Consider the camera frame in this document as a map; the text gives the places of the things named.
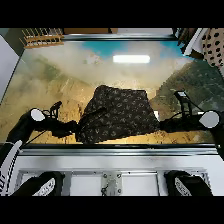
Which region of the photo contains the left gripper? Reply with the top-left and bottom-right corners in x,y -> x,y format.
52,120 -> 79,139

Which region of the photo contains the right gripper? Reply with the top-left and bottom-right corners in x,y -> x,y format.
159,118 -> 183,133

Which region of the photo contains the black patterned garment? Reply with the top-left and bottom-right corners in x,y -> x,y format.
74,84 -> 162,145

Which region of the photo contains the heap of clothes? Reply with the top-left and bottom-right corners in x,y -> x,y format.
172,28 -> 205,60

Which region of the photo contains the white black-dotted garment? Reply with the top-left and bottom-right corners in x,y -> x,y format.
199,28 -> 224,69

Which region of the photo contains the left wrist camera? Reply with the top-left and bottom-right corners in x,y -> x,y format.
49,100 -> 64,120

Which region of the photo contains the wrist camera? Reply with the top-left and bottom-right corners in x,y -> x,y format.
49,100 -> 64,120
173,89 -> 194,116

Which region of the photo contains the black cable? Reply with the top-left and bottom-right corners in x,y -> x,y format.
23,129 -> 48,146

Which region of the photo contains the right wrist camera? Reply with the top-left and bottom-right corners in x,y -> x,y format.
173,89 -> 194,116

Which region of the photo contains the silver frame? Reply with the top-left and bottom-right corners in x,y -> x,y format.
0,143 -> 224,196

